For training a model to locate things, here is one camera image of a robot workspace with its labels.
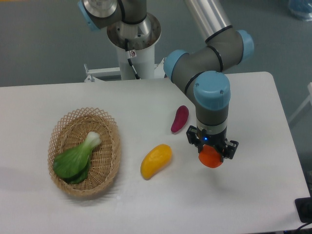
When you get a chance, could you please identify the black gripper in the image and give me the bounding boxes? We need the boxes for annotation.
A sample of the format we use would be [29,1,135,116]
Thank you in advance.
[186,125,239,162]

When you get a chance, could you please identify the orange toy fruit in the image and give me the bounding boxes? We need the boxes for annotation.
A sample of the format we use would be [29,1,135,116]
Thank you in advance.
[198,145,222,168]

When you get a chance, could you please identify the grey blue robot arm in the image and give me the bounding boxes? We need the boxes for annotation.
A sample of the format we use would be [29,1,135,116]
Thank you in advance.
[78,0,254,167]

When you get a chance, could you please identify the purple toy sweet potato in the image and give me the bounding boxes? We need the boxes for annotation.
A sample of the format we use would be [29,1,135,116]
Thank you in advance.
[171,105,189,134]

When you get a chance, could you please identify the yellow toy mango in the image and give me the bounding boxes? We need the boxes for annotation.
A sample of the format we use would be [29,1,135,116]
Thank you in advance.
[140,144,172,180]

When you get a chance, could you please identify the black device at edge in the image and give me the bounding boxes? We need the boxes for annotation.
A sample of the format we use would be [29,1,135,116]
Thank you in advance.
[294,197,312,223]

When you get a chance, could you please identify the woven bamboo basket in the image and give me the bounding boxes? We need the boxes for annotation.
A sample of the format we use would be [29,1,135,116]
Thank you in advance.
[48,107,121,197]

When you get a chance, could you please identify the green toy bok choy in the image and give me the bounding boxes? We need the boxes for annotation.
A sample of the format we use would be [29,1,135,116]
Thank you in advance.
[53,132,101,184]

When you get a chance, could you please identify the blue plastic bag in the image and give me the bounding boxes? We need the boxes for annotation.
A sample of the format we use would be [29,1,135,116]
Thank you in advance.
[288,0,312,21]

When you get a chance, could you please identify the white furniture frame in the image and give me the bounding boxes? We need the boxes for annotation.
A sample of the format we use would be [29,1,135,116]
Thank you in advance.
[288,82,312,128]

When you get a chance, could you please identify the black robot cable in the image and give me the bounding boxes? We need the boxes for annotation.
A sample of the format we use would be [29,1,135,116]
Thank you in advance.
[124,38,141,80]

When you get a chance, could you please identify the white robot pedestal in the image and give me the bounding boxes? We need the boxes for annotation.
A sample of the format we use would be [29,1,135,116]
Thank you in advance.
[84,13,161,82]

